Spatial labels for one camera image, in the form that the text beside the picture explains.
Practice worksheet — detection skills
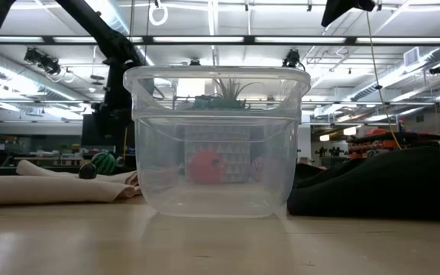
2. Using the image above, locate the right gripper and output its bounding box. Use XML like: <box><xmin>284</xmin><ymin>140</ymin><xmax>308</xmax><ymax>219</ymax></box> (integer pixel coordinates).
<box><xmin>321</xmin><ymin>0</ymin><xmax>377</xmax><ymax>28</ymax></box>

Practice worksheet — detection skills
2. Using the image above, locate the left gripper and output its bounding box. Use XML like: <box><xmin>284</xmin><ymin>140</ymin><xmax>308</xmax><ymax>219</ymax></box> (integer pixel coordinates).
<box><xmin>89</xmin><ymin>99</ymin><xmax>137</xmax><ymax>154</ymax></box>

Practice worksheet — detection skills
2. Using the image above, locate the green toy watermelon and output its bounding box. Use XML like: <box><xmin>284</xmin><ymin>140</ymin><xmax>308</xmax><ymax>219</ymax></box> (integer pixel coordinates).
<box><xmin>91</xmin><ymin>151</ymin><xmax>119</xmax><ymax>176</ymax></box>

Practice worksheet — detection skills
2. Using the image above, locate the dark toy plum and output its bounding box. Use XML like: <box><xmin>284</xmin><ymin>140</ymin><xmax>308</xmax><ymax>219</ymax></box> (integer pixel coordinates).
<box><xmin>78</xmin><ymin>163</ymin><xmax>99</xmax><ymax>180</ymax></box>

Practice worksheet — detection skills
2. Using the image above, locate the purple striped toy onion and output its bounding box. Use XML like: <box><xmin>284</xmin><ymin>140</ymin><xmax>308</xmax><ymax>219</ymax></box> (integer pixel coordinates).
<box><xmin>249</xmin><ymin>155</ymin><xmax>267</xmax><ymax>183</ymax></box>

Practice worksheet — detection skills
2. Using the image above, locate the clear plastic tupperware container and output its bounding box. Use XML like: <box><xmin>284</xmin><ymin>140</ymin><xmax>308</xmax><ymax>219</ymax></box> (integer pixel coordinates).
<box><xmin>122</xmin><ymin>65</ymin><xmax>312</xmax><ymax>219</ymax></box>

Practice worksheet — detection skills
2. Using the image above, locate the cluttered background workbench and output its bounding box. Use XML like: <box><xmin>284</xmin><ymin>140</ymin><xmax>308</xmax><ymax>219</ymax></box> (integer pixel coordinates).
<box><xmin>0</xmin><ymin>133</ymin><xmax>91</xmax><ymax>176</ymax></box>

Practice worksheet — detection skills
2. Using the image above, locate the white vent grille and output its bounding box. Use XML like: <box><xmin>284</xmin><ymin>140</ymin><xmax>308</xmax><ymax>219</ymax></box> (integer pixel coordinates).
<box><xmin>403</xmin><ymin>47</ymin><xmax>421</xmax><ymax>67</ymax></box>

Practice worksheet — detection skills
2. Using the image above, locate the black ceiling beam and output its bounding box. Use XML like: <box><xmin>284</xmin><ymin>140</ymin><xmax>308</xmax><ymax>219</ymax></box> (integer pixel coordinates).
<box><xmin>0</xmin><ymin>35</ymin><xmax>440</xmax><ymax>47</ymax></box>

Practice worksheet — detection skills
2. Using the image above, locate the black ceiling-mounted device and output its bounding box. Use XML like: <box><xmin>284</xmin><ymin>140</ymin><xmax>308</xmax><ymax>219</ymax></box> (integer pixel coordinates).
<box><xmin>23</xmin><ymin>47</ymin><xmax>62</xmax><ymax>76</ymax></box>

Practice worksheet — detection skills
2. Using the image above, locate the beige cloth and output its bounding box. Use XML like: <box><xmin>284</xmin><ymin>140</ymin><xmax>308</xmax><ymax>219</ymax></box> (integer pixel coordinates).
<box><xmin>0</xmin><ymin>159</ymin><xmax>142</xmax><ymax>207</ymax></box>

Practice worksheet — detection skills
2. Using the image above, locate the potted succulent plant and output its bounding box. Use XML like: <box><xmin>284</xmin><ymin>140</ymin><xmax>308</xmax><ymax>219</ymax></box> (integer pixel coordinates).
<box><xmin>183</xmin><ymin>77</ymin><xmax>266</xmax><ymax>184</ymax></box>

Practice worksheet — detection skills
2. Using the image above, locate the red and black tool rack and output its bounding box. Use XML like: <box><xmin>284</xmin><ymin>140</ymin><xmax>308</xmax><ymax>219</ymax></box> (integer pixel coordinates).
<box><xmin>346</xmin><ymin>128</ymin><xmax>440</xmax><ymax>160</ymax></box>

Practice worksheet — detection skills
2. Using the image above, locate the black cloth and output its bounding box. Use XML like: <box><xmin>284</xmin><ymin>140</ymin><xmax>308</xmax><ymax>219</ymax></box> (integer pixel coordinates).
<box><xmin>286</xmin><ymin>145</ymin><xmax>440</xmax><ymax>222</ymax></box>

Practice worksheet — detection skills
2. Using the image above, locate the black ceiling camera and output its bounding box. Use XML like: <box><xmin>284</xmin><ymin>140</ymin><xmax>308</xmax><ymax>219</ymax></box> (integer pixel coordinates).
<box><xmin>282</xmin><ymin>48</ymin><xmax>306</xmax><ymax>70</ymax></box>

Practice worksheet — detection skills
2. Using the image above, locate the yellow hanging cord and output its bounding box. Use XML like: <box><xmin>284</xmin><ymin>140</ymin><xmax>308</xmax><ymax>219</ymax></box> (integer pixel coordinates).
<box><xmin>364</xmin><ymin>10</ymin><xmax>403</xmax><ymax>150</ymax></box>

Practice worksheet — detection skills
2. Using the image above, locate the silver ventilation duct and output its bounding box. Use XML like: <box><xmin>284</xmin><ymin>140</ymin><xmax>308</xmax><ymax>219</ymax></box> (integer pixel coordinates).
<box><xmin>101</xmin><ymin>0</ymin><xmax>156</xmax><ymax>66</ymax></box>
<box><xmin>348</xmin><ymin>45</ymin><xmax>440</xmax><ymax>103</ymax></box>

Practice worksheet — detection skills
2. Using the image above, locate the white hanging ring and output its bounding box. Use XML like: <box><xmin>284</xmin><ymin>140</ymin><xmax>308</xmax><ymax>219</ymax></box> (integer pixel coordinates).
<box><xmin>148</xmin><ymin>2</ymin><xmax>169</xmax><ymax>27</ymax></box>

